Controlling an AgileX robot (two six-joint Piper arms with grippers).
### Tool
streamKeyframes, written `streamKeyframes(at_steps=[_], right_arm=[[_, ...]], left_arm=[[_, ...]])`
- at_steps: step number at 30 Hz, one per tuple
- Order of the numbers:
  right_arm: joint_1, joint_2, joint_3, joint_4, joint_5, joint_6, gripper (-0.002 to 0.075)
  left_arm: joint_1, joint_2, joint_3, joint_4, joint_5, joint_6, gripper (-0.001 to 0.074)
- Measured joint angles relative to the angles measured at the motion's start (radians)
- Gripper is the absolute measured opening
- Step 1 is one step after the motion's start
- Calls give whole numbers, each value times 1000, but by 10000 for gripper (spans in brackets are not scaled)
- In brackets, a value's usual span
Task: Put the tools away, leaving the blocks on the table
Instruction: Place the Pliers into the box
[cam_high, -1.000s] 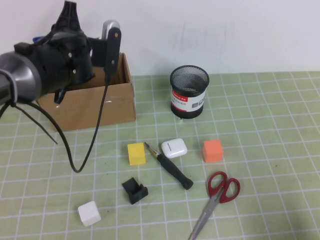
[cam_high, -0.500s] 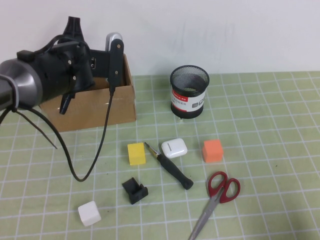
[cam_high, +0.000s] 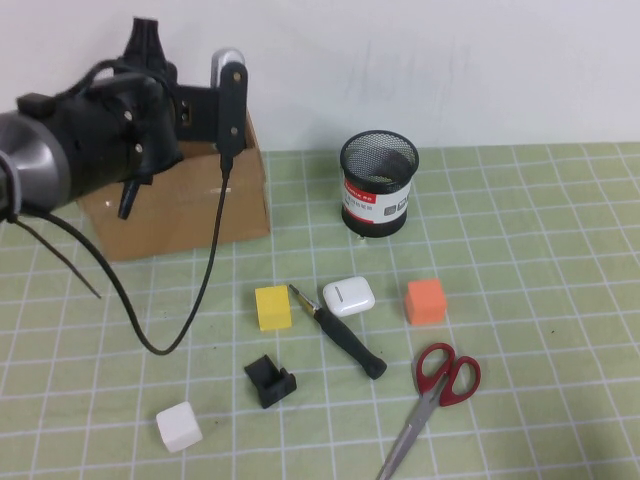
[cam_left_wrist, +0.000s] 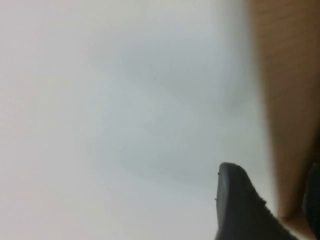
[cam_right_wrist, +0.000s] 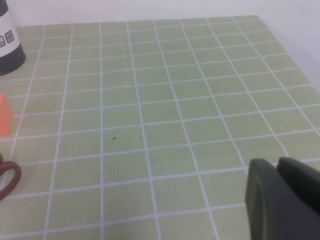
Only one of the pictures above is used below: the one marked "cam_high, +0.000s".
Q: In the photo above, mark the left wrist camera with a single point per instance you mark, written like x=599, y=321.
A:
x=232, y=105

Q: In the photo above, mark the white earbuds case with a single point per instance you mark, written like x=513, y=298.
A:
x=350, y=296

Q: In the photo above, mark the brown cardboard box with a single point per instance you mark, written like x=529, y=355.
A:
x=200, y=215

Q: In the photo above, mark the black mesh pen holder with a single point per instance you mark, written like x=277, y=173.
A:
x=375, y=200

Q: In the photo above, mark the white cube block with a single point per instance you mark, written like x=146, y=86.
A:
x=178, y=427

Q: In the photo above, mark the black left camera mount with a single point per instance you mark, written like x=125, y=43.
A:
x=200, y=112

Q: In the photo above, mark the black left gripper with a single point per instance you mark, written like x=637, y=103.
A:
x=147, y=115

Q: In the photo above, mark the yellow cube block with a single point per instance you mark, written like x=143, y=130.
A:
x=273, y=307

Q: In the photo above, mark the green checkered tablecloth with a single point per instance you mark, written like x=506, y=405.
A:
x=550, y=250

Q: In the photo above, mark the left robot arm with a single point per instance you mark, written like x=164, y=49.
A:
x=30, y=160

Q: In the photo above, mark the orange cube block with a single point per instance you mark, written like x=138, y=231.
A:
x=425, y=301

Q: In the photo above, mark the black plastic bracket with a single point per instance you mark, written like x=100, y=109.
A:
x=272, y=385

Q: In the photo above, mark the thin black zip tie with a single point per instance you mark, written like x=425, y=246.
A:
x=60, y=258

